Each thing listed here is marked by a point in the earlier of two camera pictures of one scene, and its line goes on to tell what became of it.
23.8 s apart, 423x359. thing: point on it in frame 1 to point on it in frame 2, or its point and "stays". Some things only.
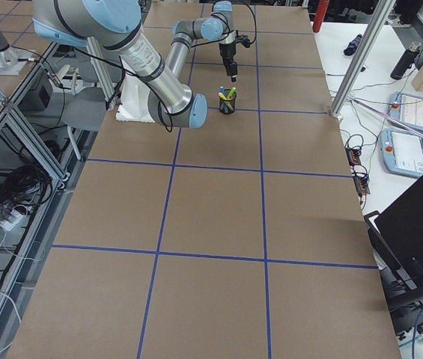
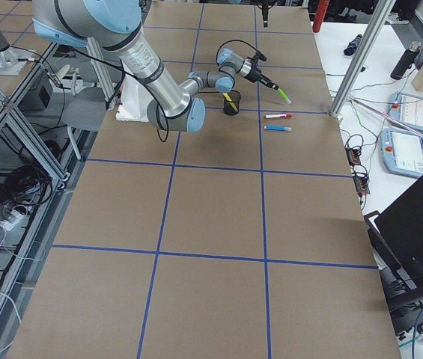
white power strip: (15, 216) stays
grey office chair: (85, 111) stays
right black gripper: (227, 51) to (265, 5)
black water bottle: (406, 61) stays
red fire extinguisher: (321, 11) stays
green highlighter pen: (232, 91) to (284, 96)
